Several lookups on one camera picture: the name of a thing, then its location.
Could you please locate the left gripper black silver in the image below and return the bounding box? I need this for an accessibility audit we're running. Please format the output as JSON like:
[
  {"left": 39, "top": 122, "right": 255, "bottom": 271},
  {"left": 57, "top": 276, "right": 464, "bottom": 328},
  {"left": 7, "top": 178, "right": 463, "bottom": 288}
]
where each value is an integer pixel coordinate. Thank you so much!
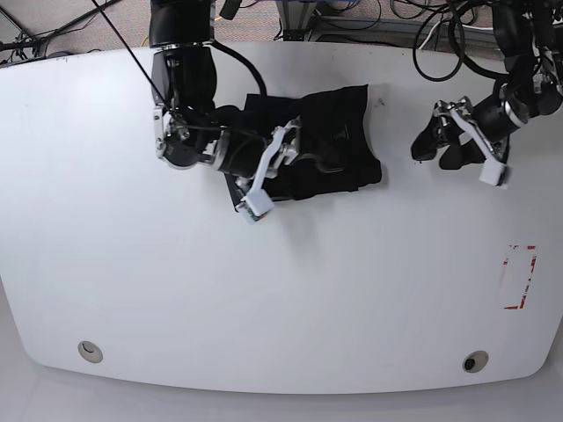
[{"left": 411, "top": 83, "right": 528, "bottom": 171}]

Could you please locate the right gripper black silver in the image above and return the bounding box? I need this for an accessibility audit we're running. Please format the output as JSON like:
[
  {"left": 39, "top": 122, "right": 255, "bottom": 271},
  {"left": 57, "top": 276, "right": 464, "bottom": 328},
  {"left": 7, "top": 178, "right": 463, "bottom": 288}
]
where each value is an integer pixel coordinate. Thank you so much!
[{"left": 152, "top": 104, "right": 304, "bottom": 186}]

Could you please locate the black T-shirt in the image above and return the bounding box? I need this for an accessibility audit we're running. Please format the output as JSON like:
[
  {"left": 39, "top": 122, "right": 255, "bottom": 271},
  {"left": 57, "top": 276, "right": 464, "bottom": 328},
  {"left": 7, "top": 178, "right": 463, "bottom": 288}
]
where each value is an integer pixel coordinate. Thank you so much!
[{"left": 214, "top": 85, "right": 383, "bottom": 208}]

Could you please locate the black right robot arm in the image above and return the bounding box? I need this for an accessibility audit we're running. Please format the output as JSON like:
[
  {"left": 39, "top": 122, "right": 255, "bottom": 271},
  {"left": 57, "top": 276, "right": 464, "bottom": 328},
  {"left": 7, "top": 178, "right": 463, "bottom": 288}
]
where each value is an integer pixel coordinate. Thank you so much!
[{"left": 149, "top": 1, "right": 301, "bottom": 181}]

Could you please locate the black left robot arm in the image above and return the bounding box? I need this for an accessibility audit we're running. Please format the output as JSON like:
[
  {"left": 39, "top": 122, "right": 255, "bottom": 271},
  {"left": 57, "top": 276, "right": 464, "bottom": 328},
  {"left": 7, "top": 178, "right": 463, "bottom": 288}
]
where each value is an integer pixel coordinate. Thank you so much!
[{"left": 411, "top": 1, "right": 562, "bottom": 170}]

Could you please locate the red tape rectangle marking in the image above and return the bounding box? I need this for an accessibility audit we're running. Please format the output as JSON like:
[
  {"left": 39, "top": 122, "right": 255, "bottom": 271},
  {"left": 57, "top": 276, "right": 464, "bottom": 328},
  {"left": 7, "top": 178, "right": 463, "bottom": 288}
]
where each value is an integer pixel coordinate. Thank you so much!
[{"left": 499, "top": 244, "right": 537, "bottom": 310}]

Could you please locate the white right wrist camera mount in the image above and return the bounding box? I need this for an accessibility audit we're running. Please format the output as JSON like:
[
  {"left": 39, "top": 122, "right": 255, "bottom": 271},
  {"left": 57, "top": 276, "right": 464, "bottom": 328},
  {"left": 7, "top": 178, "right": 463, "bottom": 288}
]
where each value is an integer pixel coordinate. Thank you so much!
[{"left": 236, "top": 117, "right": 302, "bottom": 222}]

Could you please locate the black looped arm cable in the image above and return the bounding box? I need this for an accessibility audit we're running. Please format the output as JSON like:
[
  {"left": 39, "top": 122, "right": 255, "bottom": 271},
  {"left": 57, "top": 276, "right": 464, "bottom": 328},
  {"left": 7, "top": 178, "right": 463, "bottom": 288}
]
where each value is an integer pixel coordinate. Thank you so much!
[{"left": 413, "top": 0, "right": 511, "bottom": 84}]

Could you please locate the grey aluminium frame stand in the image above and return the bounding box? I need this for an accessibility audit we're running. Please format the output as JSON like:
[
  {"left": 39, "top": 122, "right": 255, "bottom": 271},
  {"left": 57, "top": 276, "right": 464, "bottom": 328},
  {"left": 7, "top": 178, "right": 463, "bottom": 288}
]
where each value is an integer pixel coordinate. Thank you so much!
[{"left": 275, "top": 1, "right": 317, "bottom": 41}]

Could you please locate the right table cable grommet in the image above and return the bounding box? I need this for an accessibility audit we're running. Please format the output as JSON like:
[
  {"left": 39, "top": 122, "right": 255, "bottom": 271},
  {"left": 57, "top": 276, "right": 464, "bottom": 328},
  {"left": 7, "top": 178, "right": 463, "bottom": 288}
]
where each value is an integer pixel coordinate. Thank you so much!
[{"left": 462, "top": 351, "right": 489, "bottom": 374}]

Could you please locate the table cable grommet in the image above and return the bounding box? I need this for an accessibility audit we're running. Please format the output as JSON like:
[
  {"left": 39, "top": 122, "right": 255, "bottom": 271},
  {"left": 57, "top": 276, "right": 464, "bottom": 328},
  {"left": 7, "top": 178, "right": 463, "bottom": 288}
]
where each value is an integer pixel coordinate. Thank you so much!
[
  {"left": 462, "top": 351, "right": 489, "bottom": 374},
  {"left": 77, "top": 341, "right": 103, "bottom": 364}
]

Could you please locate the left table cable grommet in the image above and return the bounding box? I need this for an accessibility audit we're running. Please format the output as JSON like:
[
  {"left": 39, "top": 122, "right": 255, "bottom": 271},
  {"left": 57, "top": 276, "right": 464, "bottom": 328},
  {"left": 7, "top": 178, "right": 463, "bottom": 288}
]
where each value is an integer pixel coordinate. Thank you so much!
[{"left": 77, "top": 341, "right": 103, "bottom": 364}]

